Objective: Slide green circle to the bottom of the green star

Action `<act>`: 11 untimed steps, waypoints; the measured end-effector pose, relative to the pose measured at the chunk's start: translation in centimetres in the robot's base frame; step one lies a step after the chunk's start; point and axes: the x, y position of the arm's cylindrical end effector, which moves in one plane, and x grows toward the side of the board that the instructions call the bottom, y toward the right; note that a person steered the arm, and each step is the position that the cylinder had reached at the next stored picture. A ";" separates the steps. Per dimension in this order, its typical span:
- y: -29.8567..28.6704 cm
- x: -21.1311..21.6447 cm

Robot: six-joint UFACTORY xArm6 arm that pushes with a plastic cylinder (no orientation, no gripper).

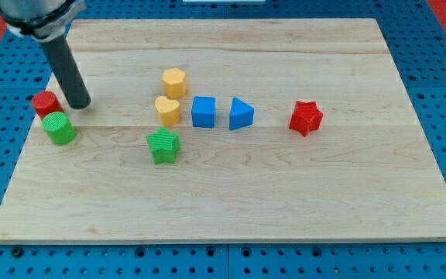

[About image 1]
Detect green cylinder block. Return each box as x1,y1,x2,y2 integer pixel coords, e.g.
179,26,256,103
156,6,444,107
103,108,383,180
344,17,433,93
42,112,76,146

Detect yellow hexagon block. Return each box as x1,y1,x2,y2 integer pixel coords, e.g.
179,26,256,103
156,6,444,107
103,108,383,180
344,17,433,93
161,67,187,98

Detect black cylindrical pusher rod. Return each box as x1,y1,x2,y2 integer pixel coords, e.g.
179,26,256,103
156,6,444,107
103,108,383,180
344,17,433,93
40,35,91,109

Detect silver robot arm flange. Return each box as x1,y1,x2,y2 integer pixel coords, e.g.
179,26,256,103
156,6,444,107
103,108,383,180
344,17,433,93
0,0,87,42

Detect wooden board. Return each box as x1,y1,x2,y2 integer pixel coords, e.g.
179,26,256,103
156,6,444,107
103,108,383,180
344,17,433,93
0,18,446,245

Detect blue cube block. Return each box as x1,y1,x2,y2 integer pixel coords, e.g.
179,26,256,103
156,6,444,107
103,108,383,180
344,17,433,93
191,96,216,128

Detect red star block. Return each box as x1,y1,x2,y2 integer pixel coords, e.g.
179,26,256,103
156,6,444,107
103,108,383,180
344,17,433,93
289,100,324,137

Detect blue triangle block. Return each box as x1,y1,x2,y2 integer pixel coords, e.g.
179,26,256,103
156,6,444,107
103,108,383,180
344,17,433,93
229,97,255,130

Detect green star block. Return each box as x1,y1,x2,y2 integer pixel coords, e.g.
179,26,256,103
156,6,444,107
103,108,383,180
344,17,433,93
146,127,180,164

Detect red cylinder block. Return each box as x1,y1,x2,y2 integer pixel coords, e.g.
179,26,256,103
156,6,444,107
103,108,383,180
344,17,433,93
30,91,63,119

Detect yellow heart block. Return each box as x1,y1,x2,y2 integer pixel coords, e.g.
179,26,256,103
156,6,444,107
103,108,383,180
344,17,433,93
154,96,182,127

